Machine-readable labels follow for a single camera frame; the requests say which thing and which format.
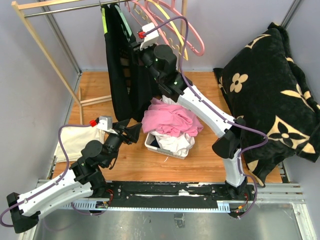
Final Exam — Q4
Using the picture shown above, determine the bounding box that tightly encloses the folded cream cloth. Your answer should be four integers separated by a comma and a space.
54, 124, 105, 163

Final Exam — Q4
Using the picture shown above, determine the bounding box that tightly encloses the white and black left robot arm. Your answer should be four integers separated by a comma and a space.
0, 116, 142, 234

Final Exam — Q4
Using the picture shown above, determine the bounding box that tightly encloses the black floral plush blanket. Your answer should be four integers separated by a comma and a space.
213, 23, 320, 186

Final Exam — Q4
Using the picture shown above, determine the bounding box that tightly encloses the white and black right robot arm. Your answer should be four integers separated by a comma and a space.
131, 42, 248, 200

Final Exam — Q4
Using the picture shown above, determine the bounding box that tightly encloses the mint green hanger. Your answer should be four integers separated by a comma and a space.
117, 3, 133, 39

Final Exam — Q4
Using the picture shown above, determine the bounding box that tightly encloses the yellow hanger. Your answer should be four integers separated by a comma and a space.
144, 0, 189, 61

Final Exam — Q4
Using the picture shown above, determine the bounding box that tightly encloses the navy blue t shirt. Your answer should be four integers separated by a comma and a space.
149, 139, 160, 148

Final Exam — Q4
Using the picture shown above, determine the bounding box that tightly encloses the pink t shirt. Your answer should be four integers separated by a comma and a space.
141, 98, 204, 137

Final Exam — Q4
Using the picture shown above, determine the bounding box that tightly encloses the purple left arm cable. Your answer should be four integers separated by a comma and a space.
0, 124, 101, 228

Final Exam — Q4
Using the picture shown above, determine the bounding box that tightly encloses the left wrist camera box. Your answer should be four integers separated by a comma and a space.
89, 115, 116, 134

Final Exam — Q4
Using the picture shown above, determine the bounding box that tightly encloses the white perforated plastic basket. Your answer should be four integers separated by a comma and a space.
144, 131, 195, 159

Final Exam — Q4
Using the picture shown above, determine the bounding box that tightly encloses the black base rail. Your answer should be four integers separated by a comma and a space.
91, 181, 255, 210

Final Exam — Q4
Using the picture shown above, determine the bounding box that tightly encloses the black t shirt with print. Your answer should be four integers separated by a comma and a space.
110, 4, 160, 122

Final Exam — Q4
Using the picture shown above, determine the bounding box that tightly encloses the white t shirt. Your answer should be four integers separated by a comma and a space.
144, 96, 203, 158

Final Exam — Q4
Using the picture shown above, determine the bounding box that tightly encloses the black t shirt far left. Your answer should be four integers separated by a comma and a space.
102, 4, 132, 121

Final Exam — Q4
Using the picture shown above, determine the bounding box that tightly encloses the pink plastic hanger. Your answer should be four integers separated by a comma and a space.
144, 0, 205, 57

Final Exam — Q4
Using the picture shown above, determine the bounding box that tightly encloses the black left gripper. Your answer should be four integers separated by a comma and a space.
103, 119, 143, 167

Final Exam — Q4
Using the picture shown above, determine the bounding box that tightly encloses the lime green hanger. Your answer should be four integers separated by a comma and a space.
100, 7, 108, 34

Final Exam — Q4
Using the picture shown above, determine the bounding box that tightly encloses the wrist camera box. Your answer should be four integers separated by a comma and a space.
137, 22, 159, 51
89, 115, 116, 134

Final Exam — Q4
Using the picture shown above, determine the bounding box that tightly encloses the pink hanger with metal hook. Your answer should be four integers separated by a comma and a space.
124, 0, 171, 46

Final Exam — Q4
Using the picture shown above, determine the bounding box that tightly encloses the wooden clothes rack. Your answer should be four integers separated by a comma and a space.
10, 0, 189, 126

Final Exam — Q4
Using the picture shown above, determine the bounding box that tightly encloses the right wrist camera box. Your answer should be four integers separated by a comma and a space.
137, 22, 159, 51

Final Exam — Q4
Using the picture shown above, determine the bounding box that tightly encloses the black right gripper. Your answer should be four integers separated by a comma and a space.
129, 39, 163, 84

